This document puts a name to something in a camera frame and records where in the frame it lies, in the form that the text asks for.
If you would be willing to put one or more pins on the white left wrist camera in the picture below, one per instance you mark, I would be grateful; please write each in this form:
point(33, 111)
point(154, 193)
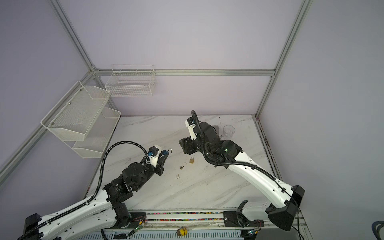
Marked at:
point(153, 155)

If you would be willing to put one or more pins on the aluminium frame post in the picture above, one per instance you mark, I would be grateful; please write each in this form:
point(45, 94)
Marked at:
point(298, 22)
point(68, 27)

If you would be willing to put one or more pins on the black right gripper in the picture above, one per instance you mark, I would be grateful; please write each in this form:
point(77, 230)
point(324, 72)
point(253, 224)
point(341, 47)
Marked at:
point(185, 143)

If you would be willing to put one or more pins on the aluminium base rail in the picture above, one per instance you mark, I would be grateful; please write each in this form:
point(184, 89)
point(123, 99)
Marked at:
point(201, 225)

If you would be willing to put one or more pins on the aluminium frame back beam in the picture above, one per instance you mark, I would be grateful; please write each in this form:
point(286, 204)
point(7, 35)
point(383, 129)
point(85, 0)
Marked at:
point(169, 72)

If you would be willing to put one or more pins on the white wire basket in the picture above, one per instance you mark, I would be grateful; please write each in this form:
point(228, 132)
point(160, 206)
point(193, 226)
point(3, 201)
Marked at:
point(132, 81)

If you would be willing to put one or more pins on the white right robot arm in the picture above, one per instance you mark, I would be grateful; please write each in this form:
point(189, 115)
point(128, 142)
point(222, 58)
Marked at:
point(285, 199)

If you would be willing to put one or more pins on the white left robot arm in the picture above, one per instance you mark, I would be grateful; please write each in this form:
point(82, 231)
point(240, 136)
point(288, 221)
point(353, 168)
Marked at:
point(106, 197)

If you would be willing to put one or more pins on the white mesh two-tier shelf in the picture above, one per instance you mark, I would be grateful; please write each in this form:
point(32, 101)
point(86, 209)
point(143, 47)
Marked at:
point(83, 121)

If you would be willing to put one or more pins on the yellow connector on rail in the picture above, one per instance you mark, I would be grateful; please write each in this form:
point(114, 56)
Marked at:
point(181, 232)

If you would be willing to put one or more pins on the clear plastic cup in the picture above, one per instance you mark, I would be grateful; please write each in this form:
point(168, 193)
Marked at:
point(228, 132)

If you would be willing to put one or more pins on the aluminium frame post right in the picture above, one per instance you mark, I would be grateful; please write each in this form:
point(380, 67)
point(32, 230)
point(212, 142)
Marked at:
point(298, 22)

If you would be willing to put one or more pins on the aluminium frame post left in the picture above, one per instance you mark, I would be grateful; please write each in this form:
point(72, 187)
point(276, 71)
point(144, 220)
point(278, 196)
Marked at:
point(68, 27)

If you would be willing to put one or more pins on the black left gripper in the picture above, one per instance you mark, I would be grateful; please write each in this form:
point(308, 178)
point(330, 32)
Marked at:
point(159, 166)

